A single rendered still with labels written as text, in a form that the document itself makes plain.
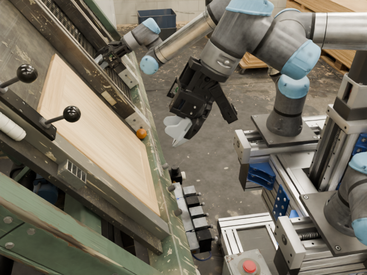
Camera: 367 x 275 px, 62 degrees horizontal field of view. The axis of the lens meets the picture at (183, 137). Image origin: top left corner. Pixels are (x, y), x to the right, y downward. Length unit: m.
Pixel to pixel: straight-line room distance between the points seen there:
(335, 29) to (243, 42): 0.21
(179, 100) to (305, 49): 0.25
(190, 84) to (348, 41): 0.34
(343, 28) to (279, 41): 0.17
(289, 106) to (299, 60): 0.69
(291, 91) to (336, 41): 0.55
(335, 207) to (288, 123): 0.44
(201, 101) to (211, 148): 2.26
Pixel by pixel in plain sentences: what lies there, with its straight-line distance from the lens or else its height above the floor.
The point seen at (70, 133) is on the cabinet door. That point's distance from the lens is 0.94.
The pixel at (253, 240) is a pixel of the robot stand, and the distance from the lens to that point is 1.98.
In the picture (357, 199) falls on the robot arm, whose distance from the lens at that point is 0.88.
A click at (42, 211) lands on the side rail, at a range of 0.63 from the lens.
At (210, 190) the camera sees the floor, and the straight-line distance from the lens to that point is 2.49.
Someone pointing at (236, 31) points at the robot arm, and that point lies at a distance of 0.59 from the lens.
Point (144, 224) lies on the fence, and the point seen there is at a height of 0.98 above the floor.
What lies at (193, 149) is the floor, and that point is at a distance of 2.86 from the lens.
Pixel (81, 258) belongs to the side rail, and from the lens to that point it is 0.70.
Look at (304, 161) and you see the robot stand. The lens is 1.39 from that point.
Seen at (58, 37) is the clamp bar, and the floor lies 1.40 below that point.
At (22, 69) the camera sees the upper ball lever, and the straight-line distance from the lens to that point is 0.67.
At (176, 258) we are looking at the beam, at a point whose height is 0.90.
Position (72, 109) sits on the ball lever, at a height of 1.46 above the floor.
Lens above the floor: 1.80
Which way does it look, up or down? 37 degrees down
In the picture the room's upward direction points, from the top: straight up
